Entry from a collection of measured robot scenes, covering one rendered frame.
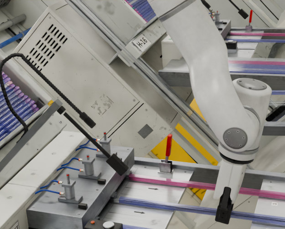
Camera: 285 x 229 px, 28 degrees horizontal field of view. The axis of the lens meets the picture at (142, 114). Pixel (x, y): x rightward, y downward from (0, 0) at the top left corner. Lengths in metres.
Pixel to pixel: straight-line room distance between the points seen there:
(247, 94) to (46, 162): 0.55
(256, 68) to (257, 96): 1.12
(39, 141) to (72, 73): 0.93
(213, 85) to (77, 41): 1.33
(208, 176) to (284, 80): 0.78
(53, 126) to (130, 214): 0.39
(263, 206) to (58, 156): 0.52
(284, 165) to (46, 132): 1.09
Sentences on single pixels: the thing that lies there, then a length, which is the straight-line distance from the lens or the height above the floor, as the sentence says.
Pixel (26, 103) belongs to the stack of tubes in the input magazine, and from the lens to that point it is 1.55.
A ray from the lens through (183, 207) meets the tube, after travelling 1.33.
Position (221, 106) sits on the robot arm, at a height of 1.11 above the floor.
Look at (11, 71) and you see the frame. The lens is 1.64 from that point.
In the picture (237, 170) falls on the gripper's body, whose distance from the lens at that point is 1.21.
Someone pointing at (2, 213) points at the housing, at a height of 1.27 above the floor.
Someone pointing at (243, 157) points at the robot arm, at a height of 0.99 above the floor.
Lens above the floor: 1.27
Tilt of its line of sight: 3 degrees down
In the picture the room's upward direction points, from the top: 46 degrees counter-clockwise
